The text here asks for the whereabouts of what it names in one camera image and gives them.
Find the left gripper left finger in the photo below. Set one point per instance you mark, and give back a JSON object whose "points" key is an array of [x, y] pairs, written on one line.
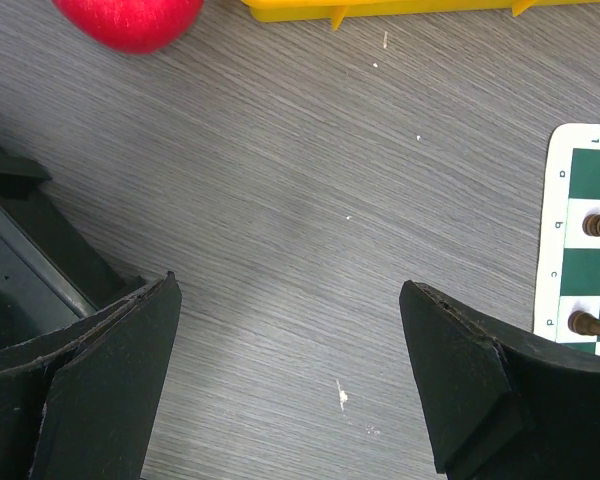
{"points": [[80, 402]]}

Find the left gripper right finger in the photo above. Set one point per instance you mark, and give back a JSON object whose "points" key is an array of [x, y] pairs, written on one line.
{"points": [[500, 402]]}

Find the green white chess board mat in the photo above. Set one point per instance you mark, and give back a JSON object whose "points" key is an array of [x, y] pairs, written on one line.
{"points": [[568, 267]]}

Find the dark chess piece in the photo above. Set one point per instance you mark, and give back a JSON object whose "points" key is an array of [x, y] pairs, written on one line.
{"points": [[583, 323]]}

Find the red apple on table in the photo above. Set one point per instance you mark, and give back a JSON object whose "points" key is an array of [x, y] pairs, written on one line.
{"points": [[132, 26]]}

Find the yellow plastic fruit tray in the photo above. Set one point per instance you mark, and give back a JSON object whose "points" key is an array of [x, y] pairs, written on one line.
{"points": [[271, 11]]}

